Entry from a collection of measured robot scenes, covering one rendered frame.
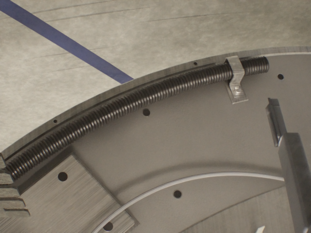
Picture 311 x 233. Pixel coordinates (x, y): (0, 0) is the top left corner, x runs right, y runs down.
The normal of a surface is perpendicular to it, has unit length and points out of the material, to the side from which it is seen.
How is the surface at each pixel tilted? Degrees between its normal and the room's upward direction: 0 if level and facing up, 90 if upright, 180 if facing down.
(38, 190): 90
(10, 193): 0
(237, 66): 90
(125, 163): 90
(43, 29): 0
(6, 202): 0
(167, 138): 90
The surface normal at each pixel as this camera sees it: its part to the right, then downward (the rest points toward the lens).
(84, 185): 0.13, -0.43
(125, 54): 0.10, 0.90
